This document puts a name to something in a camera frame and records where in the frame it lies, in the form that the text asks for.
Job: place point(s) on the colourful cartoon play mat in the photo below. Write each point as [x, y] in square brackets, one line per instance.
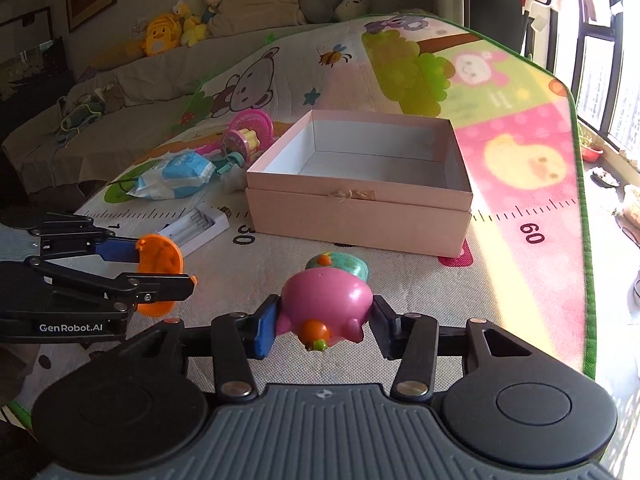
[524, 262]

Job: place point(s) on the green yarn cloth bundle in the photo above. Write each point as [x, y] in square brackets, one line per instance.
[87, 110]

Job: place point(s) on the pink cardboard box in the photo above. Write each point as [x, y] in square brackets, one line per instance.
[383, 181]

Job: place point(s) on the yellow duck plush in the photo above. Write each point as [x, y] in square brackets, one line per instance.
[155, 37]

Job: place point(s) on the orange plastic toy piece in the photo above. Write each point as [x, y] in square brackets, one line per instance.
[159, 255]

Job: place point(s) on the beige covered sofa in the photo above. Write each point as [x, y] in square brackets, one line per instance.
[110, 110]

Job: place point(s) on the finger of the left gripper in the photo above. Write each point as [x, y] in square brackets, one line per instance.
[70, 235]
[147, 292]

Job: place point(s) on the blue white wipes pack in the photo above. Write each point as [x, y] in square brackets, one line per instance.
[177, 177]

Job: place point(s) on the small yellow plush toy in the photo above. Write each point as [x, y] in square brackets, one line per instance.
[193, 29]

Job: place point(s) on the beige pillow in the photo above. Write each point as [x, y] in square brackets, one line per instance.
[234, 17]

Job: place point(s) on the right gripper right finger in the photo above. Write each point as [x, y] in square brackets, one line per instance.
[412, 340]

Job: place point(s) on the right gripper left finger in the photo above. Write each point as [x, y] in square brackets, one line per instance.
[237, 338]

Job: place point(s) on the teal toy hammer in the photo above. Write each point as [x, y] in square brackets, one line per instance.
[227, 163]

